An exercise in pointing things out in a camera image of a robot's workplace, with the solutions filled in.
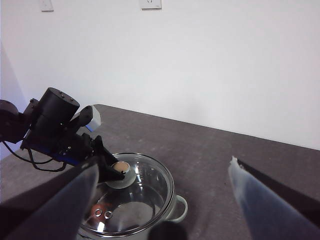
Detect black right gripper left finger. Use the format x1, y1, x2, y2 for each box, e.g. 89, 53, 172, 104
0, 161, 100, 240

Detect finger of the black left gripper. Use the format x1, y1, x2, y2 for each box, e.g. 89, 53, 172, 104
89, 135, 118, 166
98, 159, 126, 184

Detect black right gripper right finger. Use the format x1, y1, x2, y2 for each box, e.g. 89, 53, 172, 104
228, 155, 320, 240

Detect glass lid with green knob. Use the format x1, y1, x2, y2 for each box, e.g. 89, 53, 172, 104
77, 152, 175, 238

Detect pale green electric cooking pot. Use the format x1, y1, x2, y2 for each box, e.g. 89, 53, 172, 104
77, 195, 189, 240

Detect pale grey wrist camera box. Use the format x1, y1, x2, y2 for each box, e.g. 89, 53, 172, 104
74, 104, 102, 133

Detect black cable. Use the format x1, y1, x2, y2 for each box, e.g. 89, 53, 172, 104
1, 140, 68, 173

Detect white wall socket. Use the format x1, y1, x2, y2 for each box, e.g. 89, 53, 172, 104
40, 0, 55, 13
140, 0, 163, 11

